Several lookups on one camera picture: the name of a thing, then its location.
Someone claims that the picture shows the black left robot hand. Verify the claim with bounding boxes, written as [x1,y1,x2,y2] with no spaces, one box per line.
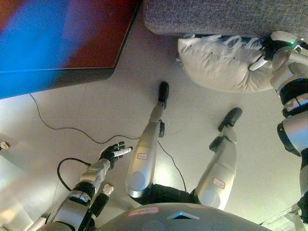
[100,141,133,167]

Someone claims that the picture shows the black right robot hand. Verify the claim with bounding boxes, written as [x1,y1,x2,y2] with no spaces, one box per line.
[247,38,281,72]

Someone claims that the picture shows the white fringed pillow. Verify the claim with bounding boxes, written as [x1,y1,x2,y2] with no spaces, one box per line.
[177,33,277,93]

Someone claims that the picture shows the silver left robot leg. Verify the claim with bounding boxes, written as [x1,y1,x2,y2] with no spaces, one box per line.
[125,101,168,198]

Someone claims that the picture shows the silver robot leg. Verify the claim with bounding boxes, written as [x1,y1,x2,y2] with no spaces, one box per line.
[194,126,238,211]
[125,101,168,198]

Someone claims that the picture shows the person leg black trousers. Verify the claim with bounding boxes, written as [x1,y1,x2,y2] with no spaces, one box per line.
[90,184,114,217]

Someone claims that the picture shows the grey fabric armchair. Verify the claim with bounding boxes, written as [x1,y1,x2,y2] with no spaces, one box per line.
[143,0,308,39]

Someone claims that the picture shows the black robot pelvis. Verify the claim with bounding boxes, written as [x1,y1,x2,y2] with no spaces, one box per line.
[133,184,200,205]

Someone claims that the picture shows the black right robot foot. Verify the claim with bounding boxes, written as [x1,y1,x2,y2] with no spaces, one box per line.
[218,107,243,132]

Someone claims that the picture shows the black robot foot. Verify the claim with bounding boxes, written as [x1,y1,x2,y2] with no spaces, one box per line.
[157,81,170,103]
[218,107,243,132]

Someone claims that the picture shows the black left robot foot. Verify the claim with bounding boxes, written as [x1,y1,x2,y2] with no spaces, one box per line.
[157,81,170,103]

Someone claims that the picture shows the grey robot torso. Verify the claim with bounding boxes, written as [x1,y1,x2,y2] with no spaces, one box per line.
[95,204,272,231]

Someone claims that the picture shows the silver right robot leg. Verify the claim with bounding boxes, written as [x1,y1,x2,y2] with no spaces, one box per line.
[194,126,238,211]

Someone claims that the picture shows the brown wooden table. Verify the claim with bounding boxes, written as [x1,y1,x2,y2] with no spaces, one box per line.
[0,0,142,99]

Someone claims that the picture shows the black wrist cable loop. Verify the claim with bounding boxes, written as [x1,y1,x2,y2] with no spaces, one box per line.
[57,157,92,192]

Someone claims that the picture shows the thin black floor cable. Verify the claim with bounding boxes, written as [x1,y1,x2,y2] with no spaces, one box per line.
[28,93,187,193]

